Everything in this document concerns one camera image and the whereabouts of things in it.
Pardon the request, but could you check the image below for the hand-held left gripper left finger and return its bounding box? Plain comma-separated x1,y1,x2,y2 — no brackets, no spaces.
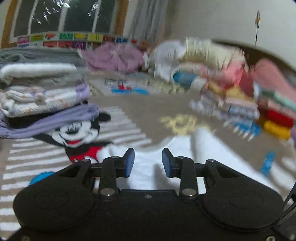
58,148,135,199

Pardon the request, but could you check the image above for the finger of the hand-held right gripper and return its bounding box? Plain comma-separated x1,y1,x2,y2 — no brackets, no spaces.
275,182,296,241

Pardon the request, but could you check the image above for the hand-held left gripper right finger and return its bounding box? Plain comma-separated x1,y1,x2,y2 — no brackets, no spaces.
162,148,241,200

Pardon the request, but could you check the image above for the white quilted baby garment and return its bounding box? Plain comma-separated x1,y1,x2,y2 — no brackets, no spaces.
98,127,273,196

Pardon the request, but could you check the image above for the pink-topped folded clothes stack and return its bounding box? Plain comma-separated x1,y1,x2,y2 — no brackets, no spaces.
253,59,295,139

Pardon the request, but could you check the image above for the grey-topped folded clothes stack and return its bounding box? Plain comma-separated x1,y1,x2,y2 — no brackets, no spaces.
0,50,100,139

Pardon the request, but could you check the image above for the brown cartoon printed blanket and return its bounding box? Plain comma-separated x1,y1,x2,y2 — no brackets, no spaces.
0,70,296,232

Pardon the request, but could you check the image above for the blue rolled cloth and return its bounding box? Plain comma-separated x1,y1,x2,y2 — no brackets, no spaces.
172,71,207,90

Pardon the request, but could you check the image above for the pink garment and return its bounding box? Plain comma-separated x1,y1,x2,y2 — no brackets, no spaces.
82,42,145,75

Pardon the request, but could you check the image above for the white crumpled bedding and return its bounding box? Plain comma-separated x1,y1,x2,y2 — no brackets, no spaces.
148,40,188,81

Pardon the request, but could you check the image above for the pink quilt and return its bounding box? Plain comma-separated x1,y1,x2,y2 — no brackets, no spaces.
196,58,255,98

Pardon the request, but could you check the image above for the pale yellow quilt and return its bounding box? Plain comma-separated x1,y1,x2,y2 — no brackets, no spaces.
183,38,245,67

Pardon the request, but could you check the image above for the colourful alphabet foam mat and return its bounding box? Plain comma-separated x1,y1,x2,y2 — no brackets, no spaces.
17,32,139,50

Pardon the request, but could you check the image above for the grey sheer curtain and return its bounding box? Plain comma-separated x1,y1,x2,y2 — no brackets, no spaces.
128,0,168,44

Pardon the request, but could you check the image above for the dark wooden bed board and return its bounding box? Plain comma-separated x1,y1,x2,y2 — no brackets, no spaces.
211,37,296,70

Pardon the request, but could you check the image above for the wooden framed window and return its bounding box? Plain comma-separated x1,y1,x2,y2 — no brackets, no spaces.
1,0,129,44

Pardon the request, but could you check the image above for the hanging wall ornament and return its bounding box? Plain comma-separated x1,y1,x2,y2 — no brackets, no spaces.
254,10,261,45

